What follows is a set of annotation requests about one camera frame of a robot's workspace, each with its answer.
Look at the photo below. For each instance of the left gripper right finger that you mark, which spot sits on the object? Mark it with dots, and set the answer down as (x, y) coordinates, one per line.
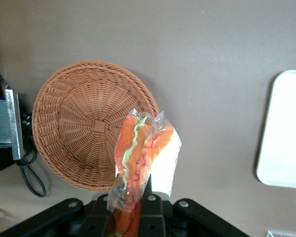
(187, 217)

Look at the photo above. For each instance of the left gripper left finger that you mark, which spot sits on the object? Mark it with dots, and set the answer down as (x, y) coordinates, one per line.
(64, 217)

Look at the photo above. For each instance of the plastic triangle sandwich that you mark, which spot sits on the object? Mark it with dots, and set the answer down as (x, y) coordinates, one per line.
(138, 153)

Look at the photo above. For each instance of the round brown wicker basket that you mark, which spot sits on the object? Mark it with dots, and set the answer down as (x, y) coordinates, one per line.
(76, 111)

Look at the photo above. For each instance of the cream plastic tray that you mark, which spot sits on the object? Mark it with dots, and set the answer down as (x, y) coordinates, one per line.
(286, 128)

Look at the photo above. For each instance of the clear acrylic bottle rack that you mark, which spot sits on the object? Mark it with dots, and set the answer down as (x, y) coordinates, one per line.
(286, 234)

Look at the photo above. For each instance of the black sealing machine yellow panel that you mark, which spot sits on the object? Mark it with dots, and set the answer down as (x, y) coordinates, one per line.
(0, 123)

